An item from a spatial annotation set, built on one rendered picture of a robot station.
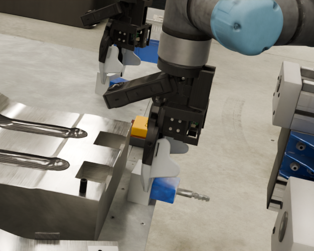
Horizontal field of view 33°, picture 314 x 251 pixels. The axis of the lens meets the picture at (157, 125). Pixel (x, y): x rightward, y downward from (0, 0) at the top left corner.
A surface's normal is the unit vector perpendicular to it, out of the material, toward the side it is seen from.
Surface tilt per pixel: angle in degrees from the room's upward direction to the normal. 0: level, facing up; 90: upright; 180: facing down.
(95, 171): 90
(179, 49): 90
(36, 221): 90
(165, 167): 75
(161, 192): 90
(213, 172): 0
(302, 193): 0
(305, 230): 0
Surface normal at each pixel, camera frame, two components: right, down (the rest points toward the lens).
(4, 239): 0.57, -0.77
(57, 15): -0.14, 0.40
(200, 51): 0.54, 0.43
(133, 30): -0.47, 0.30
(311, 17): 0.46, 0.16
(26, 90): 0.15, -0.90
